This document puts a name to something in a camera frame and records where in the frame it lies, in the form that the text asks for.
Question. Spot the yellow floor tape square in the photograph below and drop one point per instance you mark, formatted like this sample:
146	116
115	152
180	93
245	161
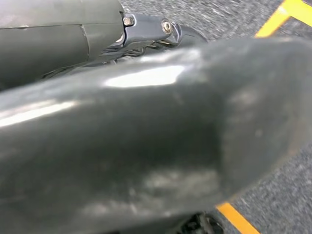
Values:
285	13

